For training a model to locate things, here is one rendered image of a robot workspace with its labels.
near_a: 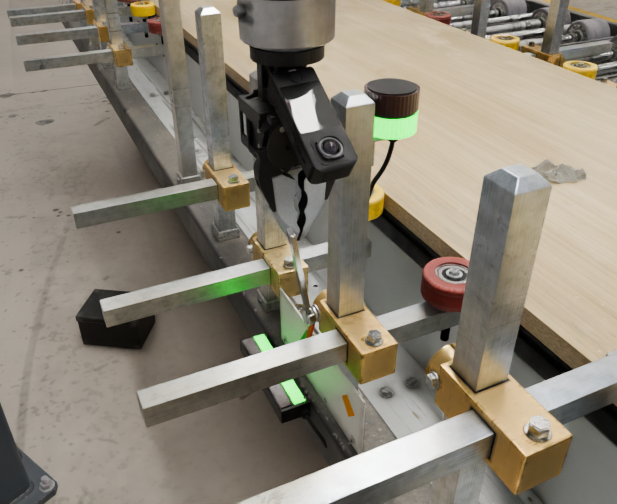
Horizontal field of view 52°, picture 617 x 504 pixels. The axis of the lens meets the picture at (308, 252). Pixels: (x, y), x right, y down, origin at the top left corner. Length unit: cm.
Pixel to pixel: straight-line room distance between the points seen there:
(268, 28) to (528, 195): 26
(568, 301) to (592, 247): 14
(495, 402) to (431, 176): 58
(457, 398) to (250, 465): 121
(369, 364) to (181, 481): 105
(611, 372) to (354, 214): 31
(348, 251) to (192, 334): 144
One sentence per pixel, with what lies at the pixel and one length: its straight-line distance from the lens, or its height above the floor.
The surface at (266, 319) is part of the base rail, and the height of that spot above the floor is 70.
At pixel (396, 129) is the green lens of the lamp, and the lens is 69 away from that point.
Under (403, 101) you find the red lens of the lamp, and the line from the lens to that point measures 68.
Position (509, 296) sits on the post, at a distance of 53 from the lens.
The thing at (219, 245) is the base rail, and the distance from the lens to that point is 126.
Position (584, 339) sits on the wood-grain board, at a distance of 79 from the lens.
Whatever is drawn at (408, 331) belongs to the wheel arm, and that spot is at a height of 85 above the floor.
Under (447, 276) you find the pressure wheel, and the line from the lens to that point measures 83.
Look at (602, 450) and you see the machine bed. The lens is 84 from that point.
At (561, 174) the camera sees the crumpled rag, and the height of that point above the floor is 91.
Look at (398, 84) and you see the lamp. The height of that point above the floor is 115.
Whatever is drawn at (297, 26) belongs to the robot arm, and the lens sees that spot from 58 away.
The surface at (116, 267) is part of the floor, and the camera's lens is 253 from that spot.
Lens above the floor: 137
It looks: 33 degrees down
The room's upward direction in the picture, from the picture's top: straight up
